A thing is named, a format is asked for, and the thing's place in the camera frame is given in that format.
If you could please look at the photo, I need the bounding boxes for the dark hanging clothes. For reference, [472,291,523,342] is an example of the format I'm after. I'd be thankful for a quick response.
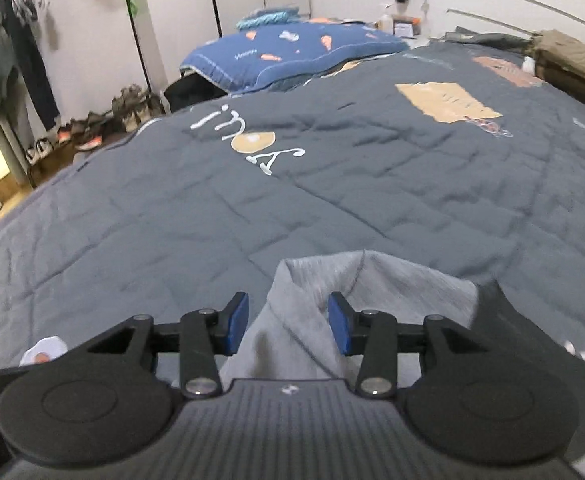
[0,0,62,132]

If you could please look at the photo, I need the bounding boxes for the row of shoes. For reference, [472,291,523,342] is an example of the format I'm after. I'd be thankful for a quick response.
[25,84,166,167]

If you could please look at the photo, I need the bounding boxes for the white headboard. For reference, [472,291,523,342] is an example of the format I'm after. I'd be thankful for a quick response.
[445,0,585,47]

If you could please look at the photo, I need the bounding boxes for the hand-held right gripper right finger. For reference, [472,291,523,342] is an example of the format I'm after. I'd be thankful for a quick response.
[329,291,503,401]

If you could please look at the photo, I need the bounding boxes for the olive folded clothes pile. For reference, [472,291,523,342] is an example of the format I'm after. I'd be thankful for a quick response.
[529,29,585,92]

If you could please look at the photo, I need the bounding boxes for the black clothes rack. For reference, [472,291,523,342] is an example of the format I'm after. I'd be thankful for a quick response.
[0,0,156,188]

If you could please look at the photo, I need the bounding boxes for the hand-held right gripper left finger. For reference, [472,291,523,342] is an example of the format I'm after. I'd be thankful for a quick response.
[75,291,250,401]

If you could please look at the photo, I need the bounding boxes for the blue printed pillow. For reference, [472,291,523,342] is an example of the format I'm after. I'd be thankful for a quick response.
[180,20,412,97]

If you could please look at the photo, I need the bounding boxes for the grey sweatshirt with black trim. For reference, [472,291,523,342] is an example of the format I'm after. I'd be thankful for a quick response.
[220,251,585,392]

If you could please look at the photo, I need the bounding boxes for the grey quilted printed bedspread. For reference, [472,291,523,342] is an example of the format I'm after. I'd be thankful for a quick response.
[0,40,585,376]

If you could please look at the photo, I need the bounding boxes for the dark grey-green garment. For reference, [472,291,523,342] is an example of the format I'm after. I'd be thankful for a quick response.
[441,27,534,49]

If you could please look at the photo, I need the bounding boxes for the teal zigzag folded cloth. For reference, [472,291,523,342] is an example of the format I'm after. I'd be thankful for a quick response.
[236,6,299,31]

